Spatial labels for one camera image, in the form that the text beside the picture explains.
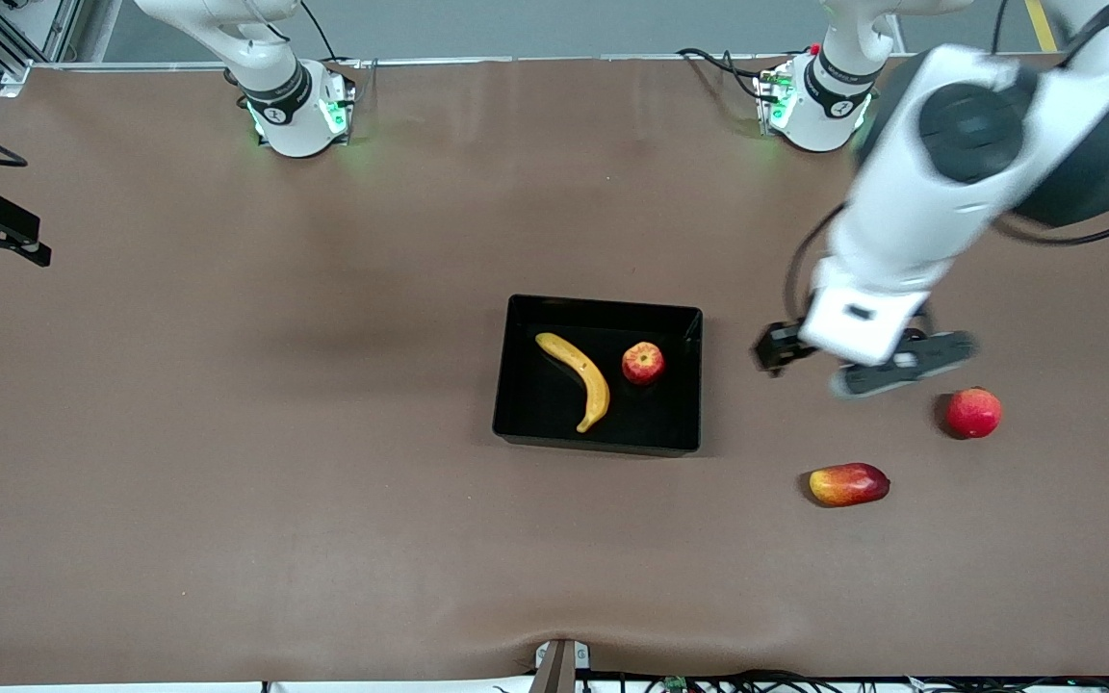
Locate silver table edge rail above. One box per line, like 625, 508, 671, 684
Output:
1, 53, 1095, 74

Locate yellow banana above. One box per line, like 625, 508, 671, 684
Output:
534, 332, 611, 434

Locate red yellow mango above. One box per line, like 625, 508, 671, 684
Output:
809, 462, 891, 508

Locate dark red apple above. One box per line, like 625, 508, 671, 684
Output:
945, 387, 1004, 440

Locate aluminium frame profile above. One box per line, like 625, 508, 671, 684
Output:
0, 0, 86, 90

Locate red yellow apple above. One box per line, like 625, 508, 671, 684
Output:
621, 341, 667, 387

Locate table edge clamp bracket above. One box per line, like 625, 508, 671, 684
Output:
533, 638, 592, 693

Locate black plastic box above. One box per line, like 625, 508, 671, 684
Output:
492, 294, 705, 457

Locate thin black arm base cable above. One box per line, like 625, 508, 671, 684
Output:
300, 0, 365, 97

